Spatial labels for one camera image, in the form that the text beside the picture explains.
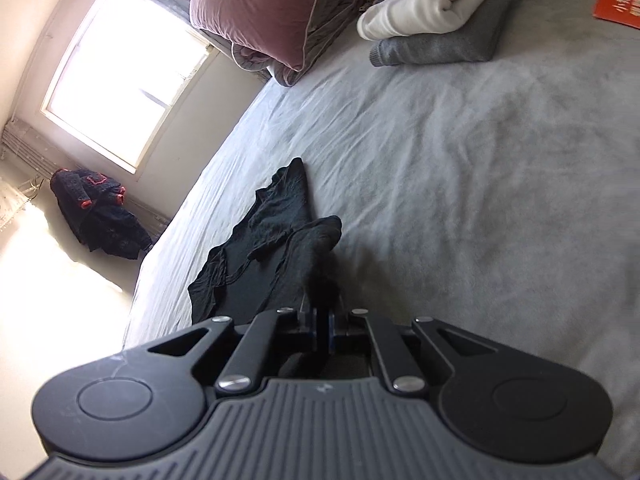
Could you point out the white embroidered wall cloth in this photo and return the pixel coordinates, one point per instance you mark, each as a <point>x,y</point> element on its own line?
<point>12,205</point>

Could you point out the window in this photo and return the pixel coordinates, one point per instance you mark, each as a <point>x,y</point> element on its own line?
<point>120,70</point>

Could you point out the black knit garment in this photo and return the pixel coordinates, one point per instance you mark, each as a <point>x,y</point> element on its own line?
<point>280,220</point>

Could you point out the pink velvet pillow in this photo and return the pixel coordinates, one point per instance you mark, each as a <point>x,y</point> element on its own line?
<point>260,5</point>

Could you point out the folded grey pink quilt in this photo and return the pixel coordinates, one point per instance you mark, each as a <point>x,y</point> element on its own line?
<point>325,35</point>

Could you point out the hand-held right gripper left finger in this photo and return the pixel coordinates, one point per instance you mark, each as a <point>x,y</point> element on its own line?
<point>315,332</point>

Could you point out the dark hanging jacket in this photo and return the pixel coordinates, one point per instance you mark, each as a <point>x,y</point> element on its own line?
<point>100,215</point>

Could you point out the folded white garment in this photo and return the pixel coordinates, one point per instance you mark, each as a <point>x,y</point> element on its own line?
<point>430,0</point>

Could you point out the folded grey garment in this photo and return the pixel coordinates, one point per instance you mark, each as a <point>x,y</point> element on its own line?
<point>440,47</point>

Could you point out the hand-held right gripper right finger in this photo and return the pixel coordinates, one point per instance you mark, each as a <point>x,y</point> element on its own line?
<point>330,332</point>

